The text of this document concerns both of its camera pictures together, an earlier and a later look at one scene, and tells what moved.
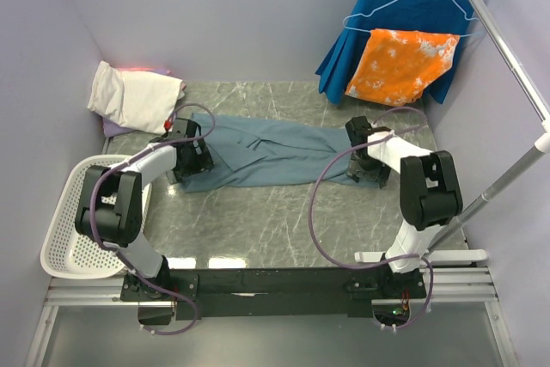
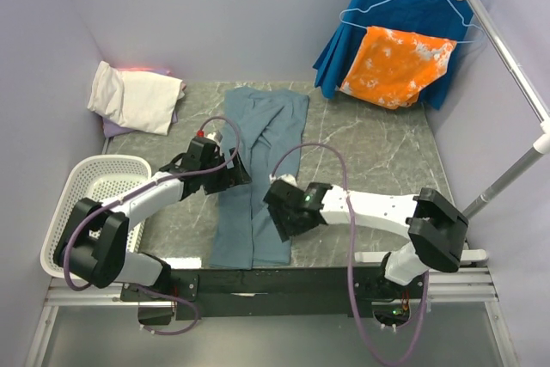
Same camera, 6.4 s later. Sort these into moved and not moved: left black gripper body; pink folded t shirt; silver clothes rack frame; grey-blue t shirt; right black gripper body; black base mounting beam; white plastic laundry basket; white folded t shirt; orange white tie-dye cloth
Moved: right black gripper body; grey-blue t shirt; left black gripper body
Not moved: white folded t shirt; orange white tie-dye cloth; silver clothes rack frame; pink folded t shirt; white plastic laundry basket; black base mounting beam
